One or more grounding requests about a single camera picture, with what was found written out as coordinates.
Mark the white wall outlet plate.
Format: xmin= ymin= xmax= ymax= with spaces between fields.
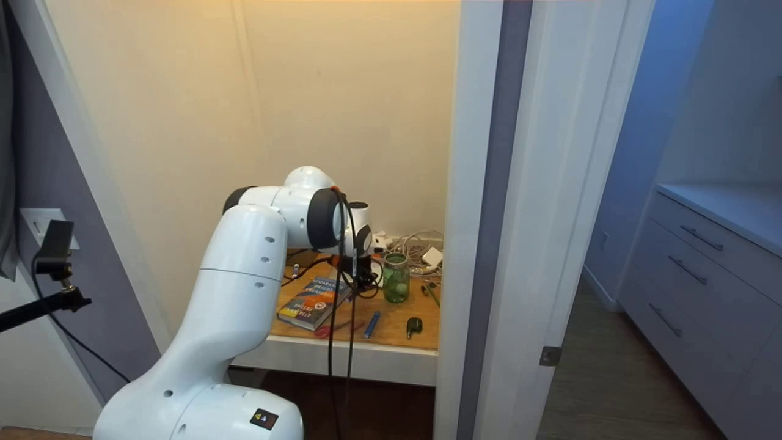
xmin=18 ymin=205 xmax=84 ymax=255

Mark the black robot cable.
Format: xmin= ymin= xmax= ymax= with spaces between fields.
xmin=341 ymin=193 xmax=361 ymax=387
xmin=324 ymin=191 xmax=344 ymax=387

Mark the blue marker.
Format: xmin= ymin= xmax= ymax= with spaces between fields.
xmin=361 ymin=309 xmax=385 ymax=339

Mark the colourful paperback book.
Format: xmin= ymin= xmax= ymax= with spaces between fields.
xmin=276 ymin=277 xmax=354 ymax=334

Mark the green glass jar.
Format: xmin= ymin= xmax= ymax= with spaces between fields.
xmin=381 ymin=250 xmax=413 ymax=309

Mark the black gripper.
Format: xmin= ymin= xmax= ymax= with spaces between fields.
xmin=349 ymin=224 xmax=379 ymax=289

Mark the grey drawer cabinet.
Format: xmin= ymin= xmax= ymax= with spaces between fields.
xmin=619 ymin=178 xmax=782 ymax=440

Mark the metal drawer handle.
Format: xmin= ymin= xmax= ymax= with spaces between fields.
xmin=666 ymin=255 xmax=711 ymax=289
xmin=645 ymin=300 xmax=684 ymax=339
xmin=679 ymin=222 xmax=726 ymax=255

